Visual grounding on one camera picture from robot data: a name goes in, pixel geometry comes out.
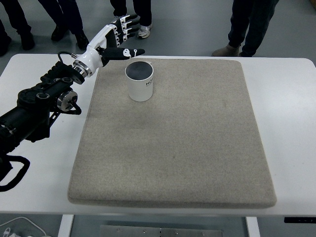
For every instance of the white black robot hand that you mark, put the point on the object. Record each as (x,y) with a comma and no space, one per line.
(95,53)

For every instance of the white cup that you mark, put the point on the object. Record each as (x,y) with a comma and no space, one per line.
(139,91)

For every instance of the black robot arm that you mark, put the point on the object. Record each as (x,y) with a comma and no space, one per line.
(29,116)

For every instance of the person in black shoes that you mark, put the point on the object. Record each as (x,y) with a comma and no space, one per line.
(22,22)
(71,17)

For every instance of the person in white sneakers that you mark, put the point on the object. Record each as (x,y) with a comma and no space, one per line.
(144,30)

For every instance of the grey-brown felt mat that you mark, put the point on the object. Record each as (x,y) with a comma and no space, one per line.
(172,160)

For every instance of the person in tan shoes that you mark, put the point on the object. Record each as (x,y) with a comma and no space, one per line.
(247,24)

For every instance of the white table leg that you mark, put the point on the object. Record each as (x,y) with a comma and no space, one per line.
(65,225)
(252,227)

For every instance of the grey metal plate with screws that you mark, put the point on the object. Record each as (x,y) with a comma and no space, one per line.
(160,232)

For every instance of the black table control panel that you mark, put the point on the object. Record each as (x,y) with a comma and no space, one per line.
(300,220)

